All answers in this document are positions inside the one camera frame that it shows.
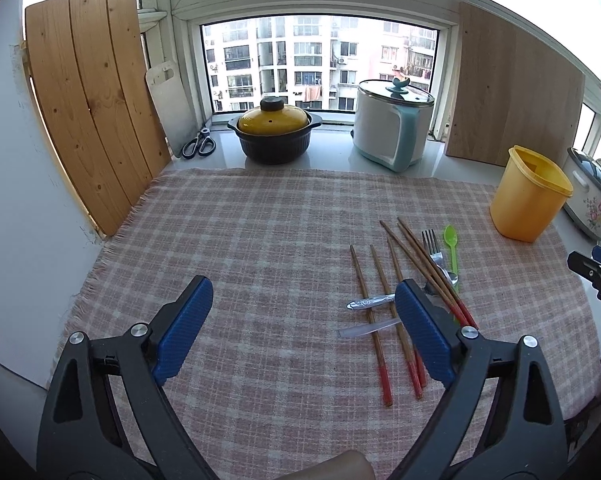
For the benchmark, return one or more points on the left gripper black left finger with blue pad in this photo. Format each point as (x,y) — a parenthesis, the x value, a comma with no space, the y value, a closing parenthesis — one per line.
(107,415)

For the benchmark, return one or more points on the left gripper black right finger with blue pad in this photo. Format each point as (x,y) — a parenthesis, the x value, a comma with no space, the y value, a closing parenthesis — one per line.
(499,416)

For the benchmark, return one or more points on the long crossing red chopstick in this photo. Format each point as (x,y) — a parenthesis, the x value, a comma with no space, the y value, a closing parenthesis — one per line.
(421,260)

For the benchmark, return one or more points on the metal spoon patterned handle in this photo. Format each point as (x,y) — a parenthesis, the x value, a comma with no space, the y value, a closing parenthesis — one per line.
(377,301)

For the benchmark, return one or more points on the floral white slow cooker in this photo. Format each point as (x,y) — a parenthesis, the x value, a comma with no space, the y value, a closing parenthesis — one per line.
(584,206)

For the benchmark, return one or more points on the yellow plastic container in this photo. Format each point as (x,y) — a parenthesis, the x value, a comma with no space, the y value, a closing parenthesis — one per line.
(530,193)

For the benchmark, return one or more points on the green plastic spoon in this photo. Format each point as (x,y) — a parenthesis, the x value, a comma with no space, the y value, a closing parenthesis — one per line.
(450,237)

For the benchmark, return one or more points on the metal fork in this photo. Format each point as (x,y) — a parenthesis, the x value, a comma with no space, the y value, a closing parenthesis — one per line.
(431,246)

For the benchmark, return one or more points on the light wood board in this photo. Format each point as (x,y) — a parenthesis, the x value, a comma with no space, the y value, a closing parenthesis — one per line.
(513,89)

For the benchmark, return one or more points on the translucent plastic utensil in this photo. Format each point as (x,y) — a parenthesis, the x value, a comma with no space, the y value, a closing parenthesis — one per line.
(367,329)

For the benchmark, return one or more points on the pink plaid cloth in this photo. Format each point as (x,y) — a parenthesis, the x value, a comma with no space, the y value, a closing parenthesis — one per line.
(268,386)

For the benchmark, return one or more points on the white teal rice cooker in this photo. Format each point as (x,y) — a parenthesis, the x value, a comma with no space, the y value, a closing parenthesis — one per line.
(392,121)

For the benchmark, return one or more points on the white plastic cutting board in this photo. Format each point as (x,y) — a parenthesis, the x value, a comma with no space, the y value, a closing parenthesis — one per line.
(173,109)

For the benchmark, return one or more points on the black pot with yellow lid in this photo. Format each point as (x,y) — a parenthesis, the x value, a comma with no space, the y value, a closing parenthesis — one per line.
(274,133)

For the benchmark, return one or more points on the wooden slat board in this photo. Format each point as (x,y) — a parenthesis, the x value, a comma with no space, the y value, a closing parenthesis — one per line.
(88,70)

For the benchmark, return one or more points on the black handled scissors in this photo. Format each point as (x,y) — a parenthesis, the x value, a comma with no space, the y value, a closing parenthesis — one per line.
(201,145)

